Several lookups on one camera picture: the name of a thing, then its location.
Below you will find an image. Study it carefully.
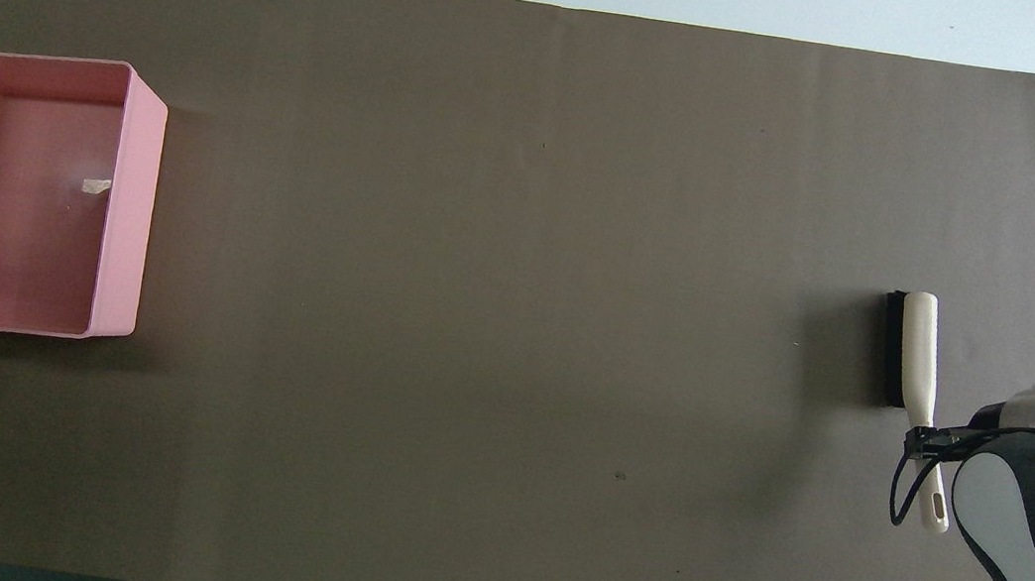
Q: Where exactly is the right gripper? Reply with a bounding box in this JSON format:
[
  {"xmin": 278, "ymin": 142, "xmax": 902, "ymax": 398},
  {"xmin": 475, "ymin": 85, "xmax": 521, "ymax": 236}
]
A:
[{"xmin": 901, "ymin": 390, "xmax": 1009, "ymax": 472}]

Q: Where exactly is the cream handled black brush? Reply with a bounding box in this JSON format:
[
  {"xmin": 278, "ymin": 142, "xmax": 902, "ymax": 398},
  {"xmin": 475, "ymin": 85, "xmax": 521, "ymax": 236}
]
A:
[{"xmin": 855, "ymin": 287, "xmax": 980, "ymax": 535}]

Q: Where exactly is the pink plastic bin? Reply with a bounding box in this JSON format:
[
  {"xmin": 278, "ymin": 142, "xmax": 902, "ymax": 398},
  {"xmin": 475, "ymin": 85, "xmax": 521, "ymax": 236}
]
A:
[{"xmin": 0, "ymin": 46, "xmax": 174, "ymax": 355}]

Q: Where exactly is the black cable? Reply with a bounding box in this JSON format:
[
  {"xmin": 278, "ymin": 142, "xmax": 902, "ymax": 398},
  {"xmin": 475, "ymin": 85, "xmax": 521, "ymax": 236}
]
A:
[{"xmin": 885, "ymin": 409, "xmax": 1035, "ymax": 546}]

